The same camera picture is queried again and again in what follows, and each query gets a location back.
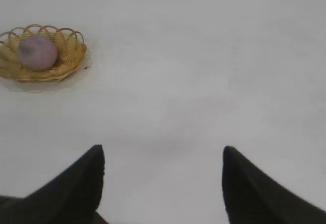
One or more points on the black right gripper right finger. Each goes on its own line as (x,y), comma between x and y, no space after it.
(254,198)

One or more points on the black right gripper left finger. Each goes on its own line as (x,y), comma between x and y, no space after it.
(63,198)

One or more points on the yellow woven wicker basket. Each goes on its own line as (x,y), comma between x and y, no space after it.
(68,56)

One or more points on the pink peach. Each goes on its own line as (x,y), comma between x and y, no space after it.
(38,53)

